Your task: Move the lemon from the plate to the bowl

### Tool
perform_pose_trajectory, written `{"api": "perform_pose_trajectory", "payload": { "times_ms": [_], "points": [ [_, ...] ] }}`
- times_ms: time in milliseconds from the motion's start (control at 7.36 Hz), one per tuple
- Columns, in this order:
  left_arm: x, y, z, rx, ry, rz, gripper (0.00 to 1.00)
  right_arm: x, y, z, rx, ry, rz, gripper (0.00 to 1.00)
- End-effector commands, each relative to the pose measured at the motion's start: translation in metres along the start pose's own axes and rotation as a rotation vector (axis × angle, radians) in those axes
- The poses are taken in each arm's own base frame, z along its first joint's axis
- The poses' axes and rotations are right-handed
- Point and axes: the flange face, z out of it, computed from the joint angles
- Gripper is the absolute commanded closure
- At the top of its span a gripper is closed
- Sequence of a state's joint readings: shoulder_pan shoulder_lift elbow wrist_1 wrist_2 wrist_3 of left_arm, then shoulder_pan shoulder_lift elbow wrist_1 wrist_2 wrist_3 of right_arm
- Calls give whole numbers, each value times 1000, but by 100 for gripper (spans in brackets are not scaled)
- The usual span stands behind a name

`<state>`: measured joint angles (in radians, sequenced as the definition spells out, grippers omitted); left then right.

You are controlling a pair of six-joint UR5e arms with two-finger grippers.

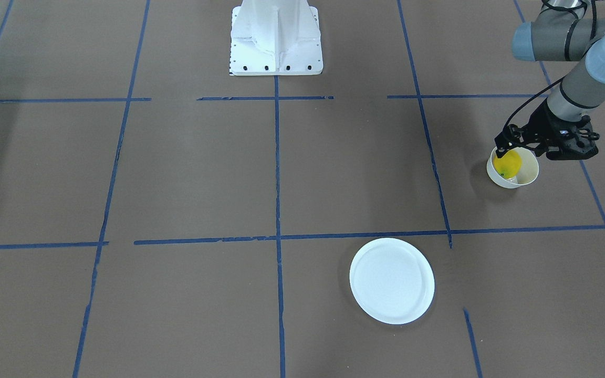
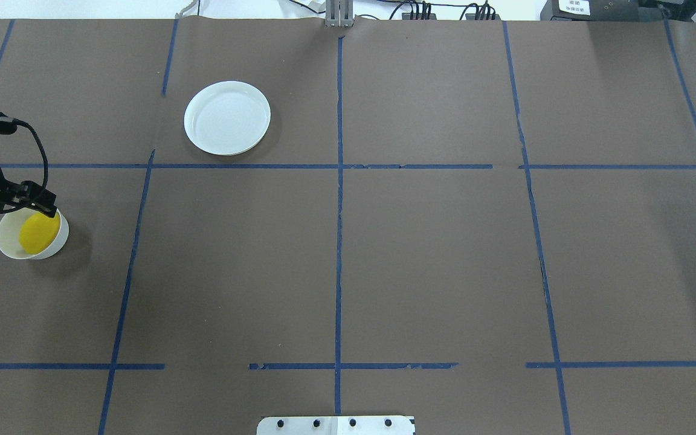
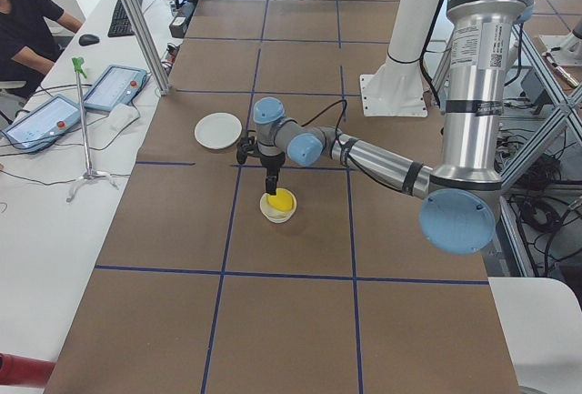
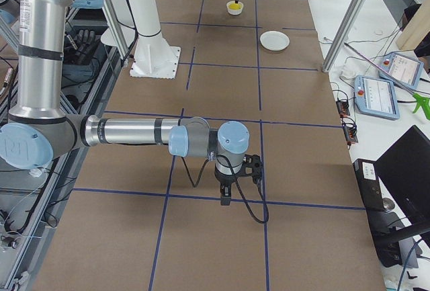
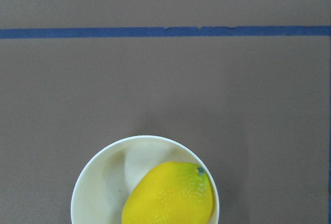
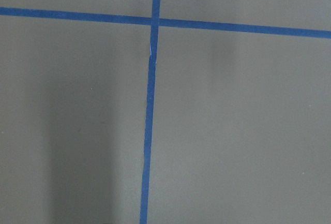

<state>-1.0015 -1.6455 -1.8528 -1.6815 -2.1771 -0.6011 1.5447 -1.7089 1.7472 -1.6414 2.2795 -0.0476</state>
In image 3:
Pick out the black box device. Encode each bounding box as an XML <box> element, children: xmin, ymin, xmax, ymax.
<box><xmin>169</xmin><ymin>2</ymin><xmax>196</xmax><ymax>38</ymax></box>

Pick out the black keyboard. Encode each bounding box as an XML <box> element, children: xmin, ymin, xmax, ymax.
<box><xmin>107</xmin><ymin>0</ymin><xmax>135</xmax><ymax>38</ymax></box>

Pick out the seated person black shirt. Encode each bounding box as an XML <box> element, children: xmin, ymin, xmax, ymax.
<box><xmin>1</xmin><ymin>0</ymin><xmax>82</xmax><ymax>99</ymax></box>

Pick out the teach pendant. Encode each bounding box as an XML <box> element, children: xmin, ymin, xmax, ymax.
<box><xmin>84</xmin><ymin>65</ymin><xmax>148</xmax><ymax>112</ymax></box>
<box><xmin>2</xmin><ymin>95</ymin><xmax>81</xmax><ymax>153</ymax></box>

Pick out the white bowl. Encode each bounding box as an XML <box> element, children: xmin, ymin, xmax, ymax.
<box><xmin>259</xmin><ymin>191</ymin><xmax>296</xmax><ymax>224</ymax></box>

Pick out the red cylinder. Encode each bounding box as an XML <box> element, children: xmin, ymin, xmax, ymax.
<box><xmin>0</xmin><ymin>353</ymin><xmax>55</xmax><ymax>389</ymax></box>

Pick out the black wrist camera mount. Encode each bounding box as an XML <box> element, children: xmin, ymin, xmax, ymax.
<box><xmin>236</xmin><ymin>136</ymin><xmax>261</xmax><ymax>165</ymax></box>

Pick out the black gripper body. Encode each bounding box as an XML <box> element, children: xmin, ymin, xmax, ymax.
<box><xmin>260</xmin><ymin>155</ymin><xmax>286</xmax><ymax>181</ymax></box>

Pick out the green tipped grabber stick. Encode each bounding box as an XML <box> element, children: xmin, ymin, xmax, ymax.
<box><xmin>66</xmin><ymin>57</ymin><xmax>118</xmax><ymax>204</ymax></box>

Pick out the teach pendant far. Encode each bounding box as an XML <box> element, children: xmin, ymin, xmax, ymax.
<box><xmin>84</xmin><ymin>65</ymin><xmax>148</xmax><ymax>112</ymax></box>

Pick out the aluminium frame post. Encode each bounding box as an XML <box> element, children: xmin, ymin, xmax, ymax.
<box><xmin>121</xmin><ymin>0</ymin><xmax>170</xmax><ymax>96</ymax></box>

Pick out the black computer mouse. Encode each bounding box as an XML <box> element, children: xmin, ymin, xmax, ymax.
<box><xmin>78</xmin><ymin>34</ymin><xmax>100</xmax><ymax>46</ymax></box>

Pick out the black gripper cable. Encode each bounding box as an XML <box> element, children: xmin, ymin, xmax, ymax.
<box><xmin>245</xmin><ymin>98</ymin><xmax>349</xmax><ymax>140</ymax></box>

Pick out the yellow lemon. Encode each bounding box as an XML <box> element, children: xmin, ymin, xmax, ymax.
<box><xmin>266</xmin><ymin>188</ymin><xmax>295</xmax><ymax>212</ymax></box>

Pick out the white round plate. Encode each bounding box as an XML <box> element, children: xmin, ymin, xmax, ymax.
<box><xmin>194</xmin><ymin>112</ymin><xmax>242</xmax><ymax>150</ymax></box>

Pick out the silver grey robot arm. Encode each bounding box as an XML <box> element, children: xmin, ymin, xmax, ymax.
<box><xmin>250</xmin><ymin>0</ymin><xmax>533</xmax><ymax>254</ymax></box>

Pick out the white pedestal mount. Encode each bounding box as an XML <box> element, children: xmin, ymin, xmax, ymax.
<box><xmin>360</xmin><ymin>0</ymin><xmax>440</xmax><ymax>117</ymax></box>

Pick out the teach pendant near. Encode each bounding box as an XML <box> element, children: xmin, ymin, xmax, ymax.
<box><xmin>2</xmin><ymin>95</ymin><xmax>81</xmax><ymax>153</ymax></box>

